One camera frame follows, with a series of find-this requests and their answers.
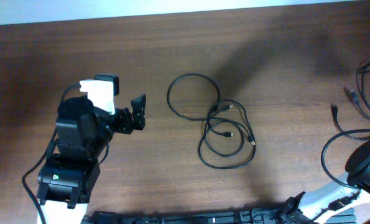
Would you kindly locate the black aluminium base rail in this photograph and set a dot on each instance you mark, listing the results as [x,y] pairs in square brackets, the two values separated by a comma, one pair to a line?
[256,216]

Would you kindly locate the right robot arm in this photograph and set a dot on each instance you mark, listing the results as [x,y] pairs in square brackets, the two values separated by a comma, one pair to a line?
[350,189]

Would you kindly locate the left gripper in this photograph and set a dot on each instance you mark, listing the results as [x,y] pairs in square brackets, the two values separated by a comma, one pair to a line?
[124,120]

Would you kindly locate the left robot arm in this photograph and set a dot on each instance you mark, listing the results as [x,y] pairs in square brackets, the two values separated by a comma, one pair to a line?
[72,166]

